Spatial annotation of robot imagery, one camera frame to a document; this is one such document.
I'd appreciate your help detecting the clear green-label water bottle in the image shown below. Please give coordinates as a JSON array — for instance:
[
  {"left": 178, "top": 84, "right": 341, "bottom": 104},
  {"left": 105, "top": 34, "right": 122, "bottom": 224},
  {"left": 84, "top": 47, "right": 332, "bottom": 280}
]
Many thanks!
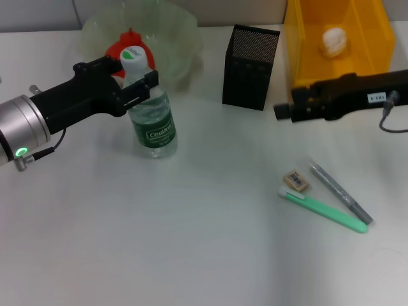
[{"left": 119, "top": 45, "right": 178, "bottom": 159}]

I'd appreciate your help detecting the yellow plastic bin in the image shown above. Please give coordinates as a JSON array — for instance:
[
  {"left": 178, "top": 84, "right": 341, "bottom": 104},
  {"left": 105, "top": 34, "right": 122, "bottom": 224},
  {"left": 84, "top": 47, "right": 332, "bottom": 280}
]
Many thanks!
[{"left": 284, "top": 0, "right": 397, "bottom": 97}]

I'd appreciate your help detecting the beige eraser with barcode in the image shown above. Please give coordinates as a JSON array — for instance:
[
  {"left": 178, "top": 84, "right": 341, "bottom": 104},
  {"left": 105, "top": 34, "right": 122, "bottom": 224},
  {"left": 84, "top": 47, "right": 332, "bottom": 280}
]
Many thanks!
[{"left": 283, "top": 170, "right": 310, "bottom": 193}]

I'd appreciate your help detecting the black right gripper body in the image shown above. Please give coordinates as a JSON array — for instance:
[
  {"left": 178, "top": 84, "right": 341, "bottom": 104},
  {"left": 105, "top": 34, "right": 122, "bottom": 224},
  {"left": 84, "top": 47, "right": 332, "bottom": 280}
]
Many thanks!
[{"left": 309, "top": 68, "right": 408, "bottom": 124}]

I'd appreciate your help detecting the grey right arm cable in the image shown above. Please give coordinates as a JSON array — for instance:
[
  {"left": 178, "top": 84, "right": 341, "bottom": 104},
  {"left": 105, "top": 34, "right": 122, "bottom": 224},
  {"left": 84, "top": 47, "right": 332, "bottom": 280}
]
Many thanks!
[{"left": 378, "top": 90, "right": 408, "bottom": 134}]

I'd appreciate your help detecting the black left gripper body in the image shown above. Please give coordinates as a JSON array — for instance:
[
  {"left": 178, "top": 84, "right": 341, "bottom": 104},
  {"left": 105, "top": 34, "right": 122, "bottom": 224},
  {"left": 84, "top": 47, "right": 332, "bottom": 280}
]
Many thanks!
[{"left": 30, "top": 56, "right": 129, "bottom": 135}]

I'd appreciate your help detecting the black mesh pen holder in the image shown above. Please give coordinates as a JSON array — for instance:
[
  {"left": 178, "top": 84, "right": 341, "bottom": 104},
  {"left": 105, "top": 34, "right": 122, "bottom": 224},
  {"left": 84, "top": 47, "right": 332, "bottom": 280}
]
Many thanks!
[{"left": 222, "top": 24, "right": 281, "bottom": 112}]

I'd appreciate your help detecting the white paper ball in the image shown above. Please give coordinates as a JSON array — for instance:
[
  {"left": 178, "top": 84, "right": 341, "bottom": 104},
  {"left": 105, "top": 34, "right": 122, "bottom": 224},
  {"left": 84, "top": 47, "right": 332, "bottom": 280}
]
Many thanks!
[{"left": 319, "top": 26, "right": 349, "bottom": 59}]

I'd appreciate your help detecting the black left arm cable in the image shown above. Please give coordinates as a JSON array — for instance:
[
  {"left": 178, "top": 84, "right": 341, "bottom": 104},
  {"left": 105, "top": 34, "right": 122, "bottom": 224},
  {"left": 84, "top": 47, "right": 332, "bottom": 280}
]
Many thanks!
[{"left": 15, "top": 127, "right": 68, "bottom": 164}]

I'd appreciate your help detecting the clear glass fruit plate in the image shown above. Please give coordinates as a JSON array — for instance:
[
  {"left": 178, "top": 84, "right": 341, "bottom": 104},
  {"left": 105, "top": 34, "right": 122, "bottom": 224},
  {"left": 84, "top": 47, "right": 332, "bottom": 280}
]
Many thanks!
[{"left": 78, "top": 0, "right": 205, "bottom": 94}]

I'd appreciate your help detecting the red-orange toy orange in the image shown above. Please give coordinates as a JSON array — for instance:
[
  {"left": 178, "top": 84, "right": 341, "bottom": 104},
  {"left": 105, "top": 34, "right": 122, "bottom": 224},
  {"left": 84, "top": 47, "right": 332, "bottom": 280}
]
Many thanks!
[{"left": 104, "top": 27, "right": 156, "bottom": 87}]

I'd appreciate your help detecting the silver grey marker pen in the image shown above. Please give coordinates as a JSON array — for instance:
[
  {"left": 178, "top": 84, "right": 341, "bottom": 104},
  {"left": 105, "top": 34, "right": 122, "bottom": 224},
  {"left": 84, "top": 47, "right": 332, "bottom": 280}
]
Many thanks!
[{"left": 309, "top": 163, "right": 374, "bottom": 224}]

